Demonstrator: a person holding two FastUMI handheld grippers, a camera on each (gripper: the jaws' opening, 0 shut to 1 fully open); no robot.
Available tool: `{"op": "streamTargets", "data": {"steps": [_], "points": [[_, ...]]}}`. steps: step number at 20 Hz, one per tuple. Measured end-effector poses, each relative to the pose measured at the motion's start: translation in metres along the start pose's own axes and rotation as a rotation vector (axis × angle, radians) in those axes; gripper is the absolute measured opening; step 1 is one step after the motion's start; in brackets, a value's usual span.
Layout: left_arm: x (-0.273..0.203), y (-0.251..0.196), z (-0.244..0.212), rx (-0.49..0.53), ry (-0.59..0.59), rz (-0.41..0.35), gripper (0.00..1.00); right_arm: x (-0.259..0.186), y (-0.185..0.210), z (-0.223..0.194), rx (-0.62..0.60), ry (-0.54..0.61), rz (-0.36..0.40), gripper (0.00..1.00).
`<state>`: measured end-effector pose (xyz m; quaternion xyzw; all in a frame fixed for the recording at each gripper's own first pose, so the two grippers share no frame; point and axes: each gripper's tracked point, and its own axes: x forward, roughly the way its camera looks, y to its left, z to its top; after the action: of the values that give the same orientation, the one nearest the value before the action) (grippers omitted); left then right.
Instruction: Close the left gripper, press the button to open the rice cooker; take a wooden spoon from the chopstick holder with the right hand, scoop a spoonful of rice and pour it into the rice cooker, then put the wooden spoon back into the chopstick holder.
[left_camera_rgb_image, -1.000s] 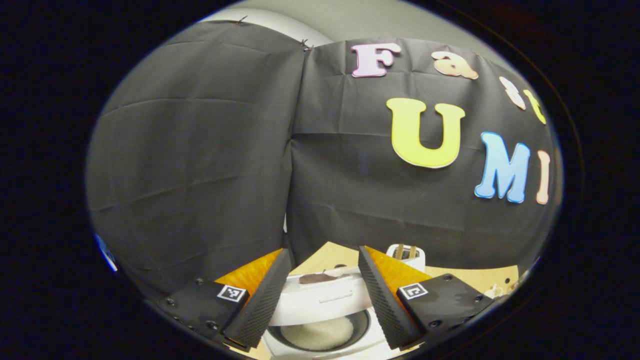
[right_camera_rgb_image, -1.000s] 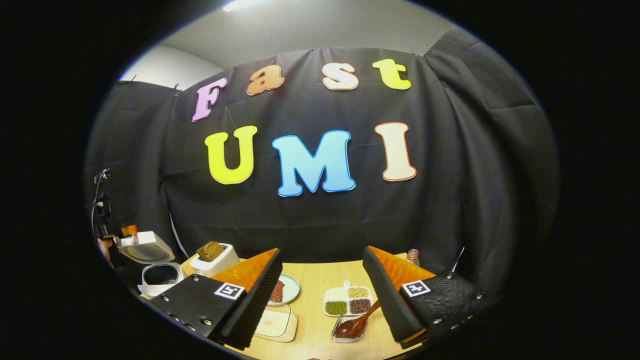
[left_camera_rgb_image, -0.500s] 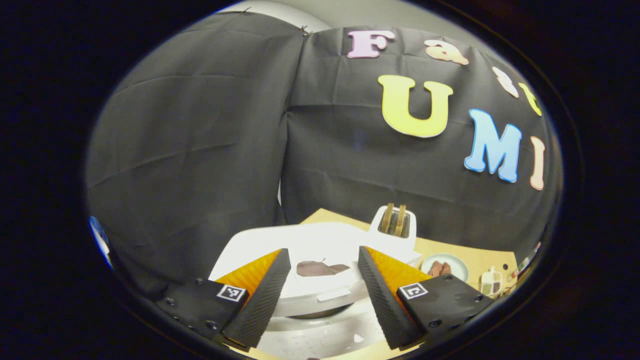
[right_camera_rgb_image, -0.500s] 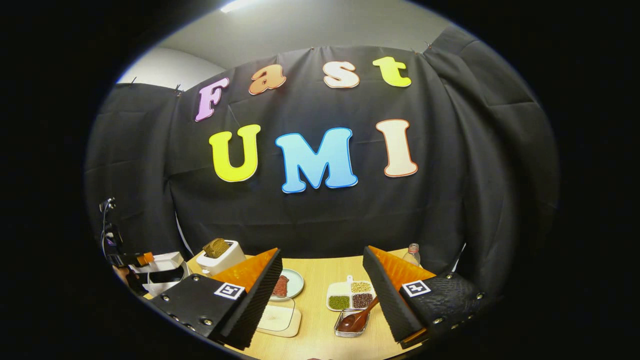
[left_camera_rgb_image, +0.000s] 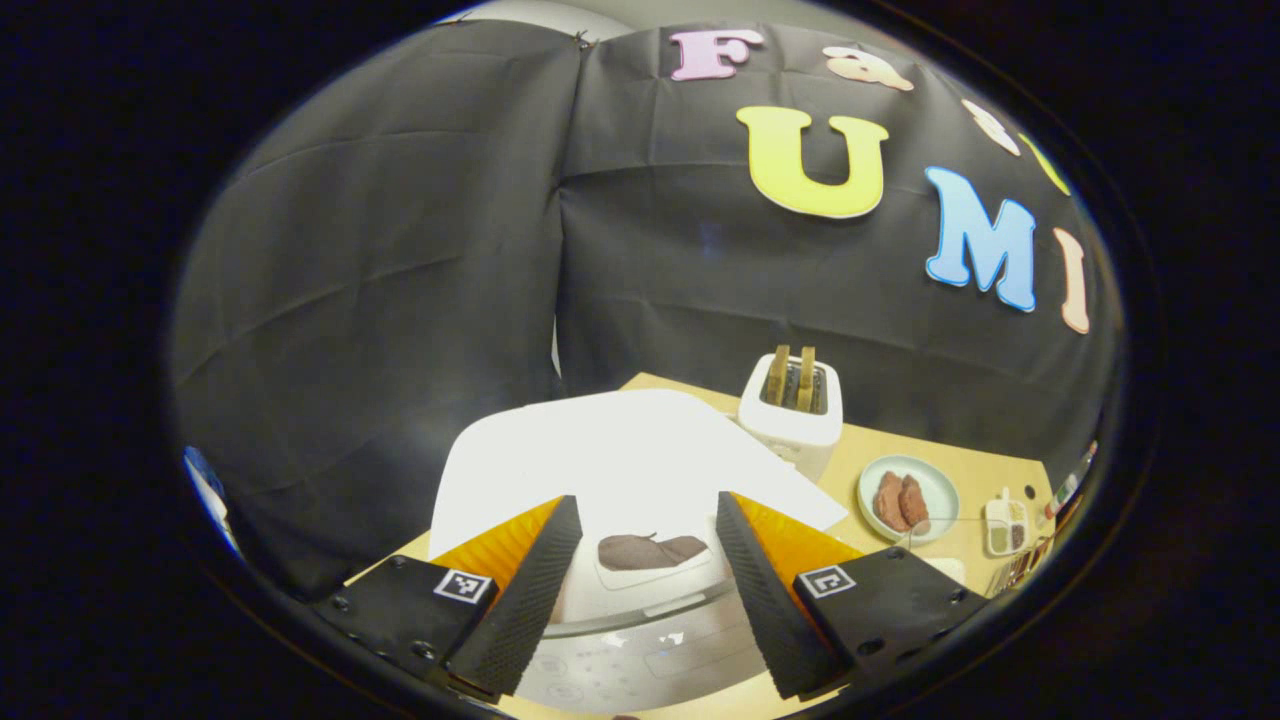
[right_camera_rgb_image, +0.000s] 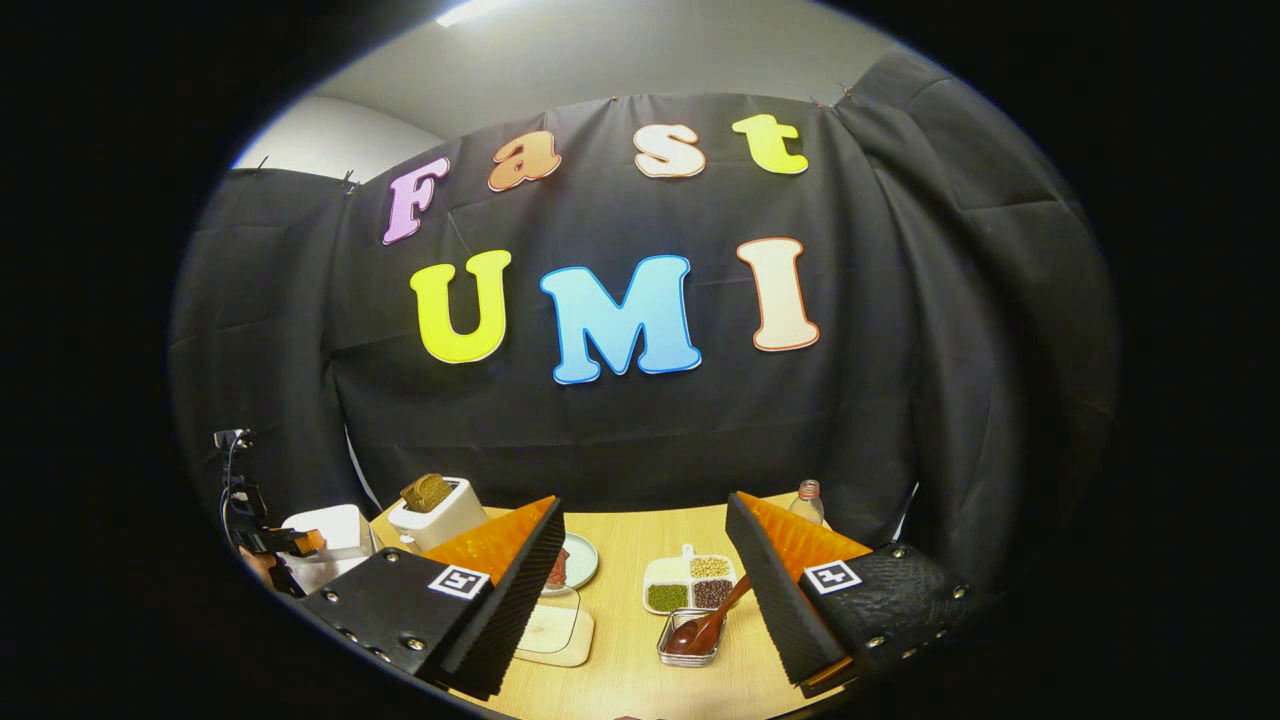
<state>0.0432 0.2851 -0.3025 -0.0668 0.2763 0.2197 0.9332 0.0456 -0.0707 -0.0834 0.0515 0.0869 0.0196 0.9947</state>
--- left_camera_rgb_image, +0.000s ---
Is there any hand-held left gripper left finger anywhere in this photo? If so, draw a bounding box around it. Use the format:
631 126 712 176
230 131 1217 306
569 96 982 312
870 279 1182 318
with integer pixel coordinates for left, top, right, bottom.
310 495 584 701

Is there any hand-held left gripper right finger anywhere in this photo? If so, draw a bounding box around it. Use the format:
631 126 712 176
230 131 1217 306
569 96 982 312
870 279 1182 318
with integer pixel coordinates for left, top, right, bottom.
715 492 991 701

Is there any white rice cooker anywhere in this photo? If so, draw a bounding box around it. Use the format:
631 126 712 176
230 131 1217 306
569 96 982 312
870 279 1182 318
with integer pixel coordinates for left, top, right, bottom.
430 388 851 714

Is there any red-brown meat slice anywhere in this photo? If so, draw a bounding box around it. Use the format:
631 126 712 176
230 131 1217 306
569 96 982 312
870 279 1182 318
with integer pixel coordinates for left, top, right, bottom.
900 474 932 535
874 471 909 534

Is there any white toaster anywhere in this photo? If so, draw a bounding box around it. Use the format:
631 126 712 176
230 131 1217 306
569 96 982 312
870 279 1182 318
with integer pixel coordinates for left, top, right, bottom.
737 345 845 484

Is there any pale green plate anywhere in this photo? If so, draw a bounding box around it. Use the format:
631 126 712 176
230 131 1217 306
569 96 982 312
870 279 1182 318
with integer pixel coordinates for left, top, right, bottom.
857 454 962 547

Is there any white divided dish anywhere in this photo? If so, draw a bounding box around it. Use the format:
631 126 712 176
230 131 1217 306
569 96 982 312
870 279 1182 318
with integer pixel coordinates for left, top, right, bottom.
984 487 1030 558

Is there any clear plastic water bottle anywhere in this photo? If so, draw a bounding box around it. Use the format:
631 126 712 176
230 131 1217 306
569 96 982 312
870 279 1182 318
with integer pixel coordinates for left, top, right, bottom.
1044 441 1099 521

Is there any blue and white object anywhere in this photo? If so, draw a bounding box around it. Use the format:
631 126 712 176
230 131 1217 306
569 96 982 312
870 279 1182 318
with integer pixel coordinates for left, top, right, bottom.
182 445 242 557

